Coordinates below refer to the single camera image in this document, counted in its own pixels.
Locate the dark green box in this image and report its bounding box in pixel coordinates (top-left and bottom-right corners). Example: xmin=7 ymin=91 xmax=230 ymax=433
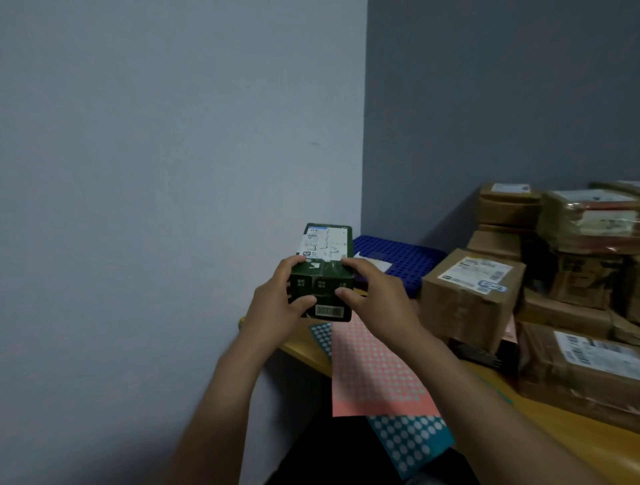
xmin=289 ymin=223 xmax=355 ymax=323

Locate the pile of brown parcels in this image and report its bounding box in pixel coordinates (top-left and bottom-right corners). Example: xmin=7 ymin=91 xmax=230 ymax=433
xmin=465 ymin=181 xmax=640 ymax=434

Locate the black and pink box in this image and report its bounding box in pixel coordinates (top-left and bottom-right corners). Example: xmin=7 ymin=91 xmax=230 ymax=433
xmin=447 ymin=338 xmax=519 ymax=373

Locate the person's left hand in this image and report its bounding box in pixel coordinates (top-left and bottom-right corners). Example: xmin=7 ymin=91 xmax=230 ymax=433
xmin=239 ymin=254 xmax=319 ymax=353

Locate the white paper note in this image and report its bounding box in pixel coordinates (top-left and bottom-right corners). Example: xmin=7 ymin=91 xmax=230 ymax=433
xmin=352 ymin=253 xmax=393 ymax=273

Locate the person's left forearm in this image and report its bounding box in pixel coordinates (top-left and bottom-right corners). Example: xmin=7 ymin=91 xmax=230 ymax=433
xmin=165 ymin=334 xmax=281 ymax=485

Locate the blue plastic grid pallet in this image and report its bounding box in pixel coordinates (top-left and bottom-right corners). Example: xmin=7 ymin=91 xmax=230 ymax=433
xmin=352 ymin=235 xmax=449 ymax=299

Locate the pink dot sticker sheet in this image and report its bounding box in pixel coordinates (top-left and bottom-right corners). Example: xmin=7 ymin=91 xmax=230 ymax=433
xmin=331 ymin=314 xmax=442 ymax=418

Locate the brown box with blue-marked label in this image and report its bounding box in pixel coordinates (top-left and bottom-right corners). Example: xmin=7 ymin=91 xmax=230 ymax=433
xmin=419 ymin=248 xmax=527 ymax=354

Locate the teal sticker sheet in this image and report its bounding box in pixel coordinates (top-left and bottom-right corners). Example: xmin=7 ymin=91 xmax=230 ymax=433
xmin=309 ymin=322 xmax=456 ymax=480

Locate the person's right hand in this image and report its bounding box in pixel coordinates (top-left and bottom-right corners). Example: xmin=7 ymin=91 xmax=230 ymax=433
xmin=333 ymin=257 xmax=426 ymax=353

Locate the person's right forearm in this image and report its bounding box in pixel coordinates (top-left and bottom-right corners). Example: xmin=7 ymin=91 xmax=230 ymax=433
xmin=395 ymin=329 xmax=611 ymax=485

